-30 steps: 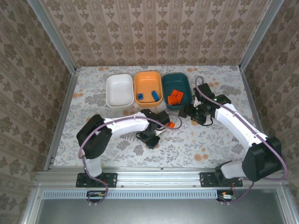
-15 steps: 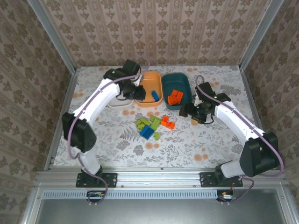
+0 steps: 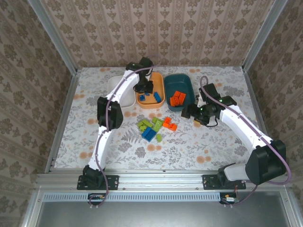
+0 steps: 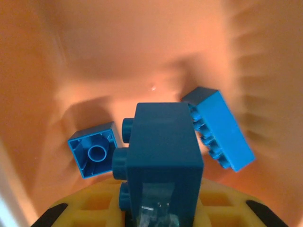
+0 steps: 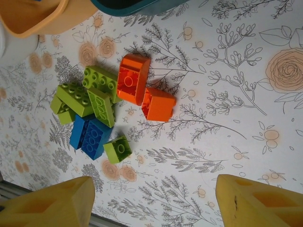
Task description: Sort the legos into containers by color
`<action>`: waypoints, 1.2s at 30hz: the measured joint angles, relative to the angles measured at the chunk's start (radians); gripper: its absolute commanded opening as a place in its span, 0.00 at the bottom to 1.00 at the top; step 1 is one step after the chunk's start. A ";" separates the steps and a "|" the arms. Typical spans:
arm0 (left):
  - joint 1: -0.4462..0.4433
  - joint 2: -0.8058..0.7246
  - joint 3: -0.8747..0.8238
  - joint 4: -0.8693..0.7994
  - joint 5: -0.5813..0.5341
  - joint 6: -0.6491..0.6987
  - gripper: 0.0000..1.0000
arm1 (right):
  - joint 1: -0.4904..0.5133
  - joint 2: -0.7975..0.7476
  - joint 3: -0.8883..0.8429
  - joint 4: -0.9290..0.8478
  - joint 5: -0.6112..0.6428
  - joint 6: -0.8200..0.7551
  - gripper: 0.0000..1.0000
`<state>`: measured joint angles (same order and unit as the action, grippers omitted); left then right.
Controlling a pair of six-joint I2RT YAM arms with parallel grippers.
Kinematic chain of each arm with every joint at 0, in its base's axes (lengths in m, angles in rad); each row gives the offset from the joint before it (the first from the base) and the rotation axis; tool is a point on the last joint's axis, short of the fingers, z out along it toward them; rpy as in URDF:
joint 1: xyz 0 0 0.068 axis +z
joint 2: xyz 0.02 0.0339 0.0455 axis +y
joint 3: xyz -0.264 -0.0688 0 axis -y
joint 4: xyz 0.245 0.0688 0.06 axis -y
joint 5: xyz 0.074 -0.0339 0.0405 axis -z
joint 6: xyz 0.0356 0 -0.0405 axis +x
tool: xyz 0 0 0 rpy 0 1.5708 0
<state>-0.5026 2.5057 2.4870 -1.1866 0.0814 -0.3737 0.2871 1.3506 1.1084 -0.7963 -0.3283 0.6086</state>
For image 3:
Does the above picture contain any white plastic container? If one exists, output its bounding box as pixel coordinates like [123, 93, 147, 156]
[107, 76, 137, 110]

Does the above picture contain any grey metal sheet panel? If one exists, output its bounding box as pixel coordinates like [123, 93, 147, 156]
[35, 191, 292, 227]

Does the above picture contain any teal plastic container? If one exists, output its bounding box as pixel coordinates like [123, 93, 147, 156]
[164, 73, 196, 112]

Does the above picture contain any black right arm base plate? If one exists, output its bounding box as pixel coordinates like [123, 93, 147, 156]
[202, 174, 246, 191]

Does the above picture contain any aluminium frame post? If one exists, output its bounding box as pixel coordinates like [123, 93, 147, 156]
[27, 0, 79, 75]
[241, 0, 289, 73]

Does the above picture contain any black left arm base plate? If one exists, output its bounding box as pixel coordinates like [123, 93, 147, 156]
[77, 174, 119, 191]

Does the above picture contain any floral print tablecloth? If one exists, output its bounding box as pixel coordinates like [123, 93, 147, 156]
[52, 66, 281, 171]

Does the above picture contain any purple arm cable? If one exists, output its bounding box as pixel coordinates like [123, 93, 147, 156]
[88, 53, 163, 209]
[199, 75, 292, 208]

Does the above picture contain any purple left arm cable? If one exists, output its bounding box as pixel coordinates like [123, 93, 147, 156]
[88, 53, 163, 209]

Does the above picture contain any grey slotted cable duct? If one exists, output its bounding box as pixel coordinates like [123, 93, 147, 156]
[43, 192, 237, 202]

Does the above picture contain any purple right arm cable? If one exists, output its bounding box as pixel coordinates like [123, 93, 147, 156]
[199, 75, 292, 208]

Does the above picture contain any aluminium mounting rail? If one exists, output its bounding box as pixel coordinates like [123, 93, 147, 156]
[35, 169, 292, 191]

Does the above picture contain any peach orange plastic container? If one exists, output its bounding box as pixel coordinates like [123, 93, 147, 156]
[135, 71, 166, 110]

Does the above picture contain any aluminium table side rail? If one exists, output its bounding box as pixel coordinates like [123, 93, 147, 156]
[45, 70, 80, 173]
[243, 68, 288, 175]

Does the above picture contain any small black electronics board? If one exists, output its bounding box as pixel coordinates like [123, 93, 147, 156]
[89, 193, 107, 205]
[220, 192, 240, 205]

